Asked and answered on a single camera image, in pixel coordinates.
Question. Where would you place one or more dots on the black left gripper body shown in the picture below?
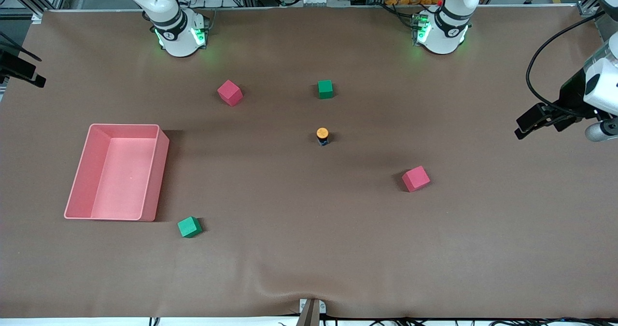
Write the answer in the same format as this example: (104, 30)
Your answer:
(571, 94)

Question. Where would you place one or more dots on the orange mushroom push button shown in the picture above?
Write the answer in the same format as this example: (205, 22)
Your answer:
(322, 134)

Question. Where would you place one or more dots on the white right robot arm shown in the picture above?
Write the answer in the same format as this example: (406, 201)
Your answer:
(178, 41)

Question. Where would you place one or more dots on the pink foam cube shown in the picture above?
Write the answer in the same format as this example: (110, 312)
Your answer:
(415, 179)
(229, 93)

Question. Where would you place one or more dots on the pink plastic bin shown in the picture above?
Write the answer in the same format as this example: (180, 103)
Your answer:
(120, 186)

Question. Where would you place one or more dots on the green foam cube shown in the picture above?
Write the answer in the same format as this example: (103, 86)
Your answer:
(189, 227)
(325, 89)

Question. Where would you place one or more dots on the white terminal strip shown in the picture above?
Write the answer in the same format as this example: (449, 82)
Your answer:
(314, 0)

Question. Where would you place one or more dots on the brown table mat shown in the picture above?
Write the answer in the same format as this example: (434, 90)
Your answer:
(309, 219)

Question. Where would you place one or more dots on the aluminium frame rail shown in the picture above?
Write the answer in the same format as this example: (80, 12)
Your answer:
(590, 7)

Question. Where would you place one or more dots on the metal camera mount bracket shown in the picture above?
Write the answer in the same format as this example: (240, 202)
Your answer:
(311, 309)

